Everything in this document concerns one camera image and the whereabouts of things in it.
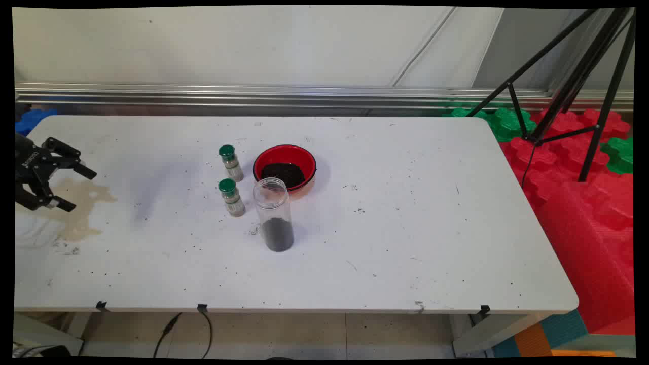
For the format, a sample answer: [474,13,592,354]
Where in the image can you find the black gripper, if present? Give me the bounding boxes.
[15,133,97,213]

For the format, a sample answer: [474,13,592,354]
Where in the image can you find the clear jar with black seeds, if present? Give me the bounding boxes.
[253,177,295,252]

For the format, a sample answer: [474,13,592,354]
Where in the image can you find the dark blue foam block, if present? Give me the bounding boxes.
[15,107,59,136]

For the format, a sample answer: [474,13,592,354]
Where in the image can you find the white table leg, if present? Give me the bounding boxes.
[452,312,554,358]
[14,313,85,357]

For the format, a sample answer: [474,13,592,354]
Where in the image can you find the green-capped spice bottle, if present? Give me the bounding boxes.
[219,144,244,183]
[218,178,246,217]

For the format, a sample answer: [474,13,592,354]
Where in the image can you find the red bowl with black seeds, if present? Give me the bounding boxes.
[253,144,317,196]

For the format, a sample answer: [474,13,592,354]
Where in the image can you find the green studded foam block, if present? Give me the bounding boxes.
[444,106,537,142]
[601,137,634,175]

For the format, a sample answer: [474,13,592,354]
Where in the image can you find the red studded foam blocks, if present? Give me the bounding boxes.
[499,107,634,203]

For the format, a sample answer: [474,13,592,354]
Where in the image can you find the orange foam block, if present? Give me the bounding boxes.
[515,323,617,358]

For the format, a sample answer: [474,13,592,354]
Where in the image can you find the light blue foam block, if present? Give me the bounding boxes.
[492,309,590,358]

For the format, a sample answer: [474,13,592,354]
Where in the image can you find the large red foam block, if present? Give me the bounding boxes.
[532,180,635,335]

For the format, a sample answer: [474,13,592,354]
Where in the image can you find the black tripod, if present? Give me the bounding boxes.
[464,8,635,183]

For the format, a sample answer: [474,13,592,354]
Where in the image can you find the black cable with plug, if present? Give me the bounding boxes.
[153,313,183,359]

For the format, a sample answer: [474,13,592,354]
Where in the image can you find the aluminium rail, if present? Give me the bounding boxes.
[15,83,634,113]

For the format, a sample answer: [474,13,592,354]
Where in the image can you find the thin black cable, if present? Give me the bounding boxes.
[199,309,213,359]

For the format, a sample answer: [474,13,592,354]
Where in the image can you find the white wall cable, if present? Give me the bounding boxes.
[389,8,458,87]

